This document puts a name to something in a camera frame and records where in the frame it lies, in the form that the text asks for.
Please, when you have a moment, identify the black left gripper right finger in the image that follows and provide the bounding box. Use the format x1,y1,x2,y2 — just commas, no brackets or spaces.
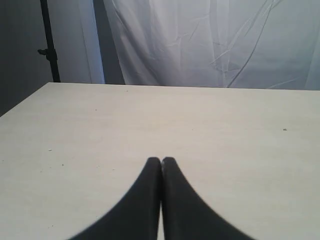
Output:
161,157,252,240

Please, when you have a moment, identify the white backdrop cloth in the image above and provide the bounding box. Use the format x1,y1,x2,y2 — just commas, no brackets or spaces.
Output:
48,0,320,90

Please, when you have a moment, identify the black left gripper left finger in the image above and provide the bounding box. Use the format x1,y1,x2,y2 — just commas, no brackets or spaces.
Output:
71,157,161,240

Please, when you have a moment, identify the black stand pole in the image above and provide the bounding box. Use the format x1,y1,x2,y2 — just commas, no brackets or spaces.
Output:
37,0,61,83

